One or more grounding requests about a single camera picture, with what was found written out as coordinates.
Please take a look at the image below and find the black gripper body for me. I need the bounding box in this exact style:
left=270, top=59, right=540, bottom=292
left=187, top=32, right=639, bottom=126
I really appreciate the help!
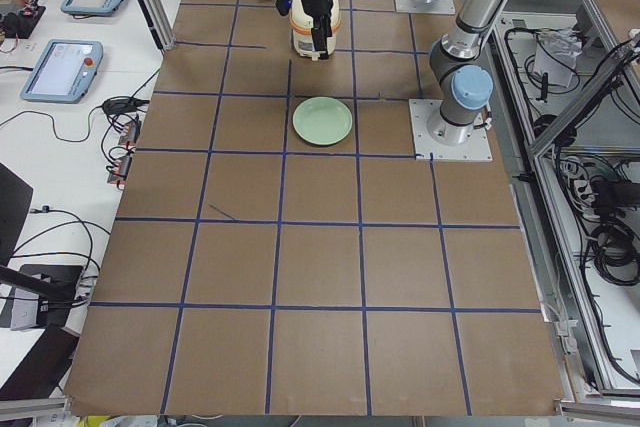
left=301, top=0, right=334, bottom=30

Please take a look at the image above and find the white rice cooker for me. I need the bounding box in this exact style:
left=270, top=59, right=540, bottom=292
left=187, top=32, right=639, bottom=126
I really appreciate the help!
left=289, top=0, right=341, bottom=61

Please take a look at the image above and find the green plate left side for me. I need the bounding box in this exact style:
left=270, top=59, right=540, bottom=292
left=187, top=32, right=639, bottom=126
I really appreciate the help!
left=292, top=97, right=353, bottom=146

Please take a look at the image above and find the near teach pendant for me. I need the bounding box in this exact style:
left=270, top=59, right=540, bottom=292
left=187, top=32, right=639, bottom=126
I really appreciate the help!
left=20, top=39, right=104, bottom=104

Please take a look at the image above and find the black camera stand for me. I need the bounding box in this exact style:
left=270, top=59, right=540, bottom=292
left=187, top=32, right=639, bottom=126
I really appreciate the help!
left=1, top=264, right=83, bottom=331

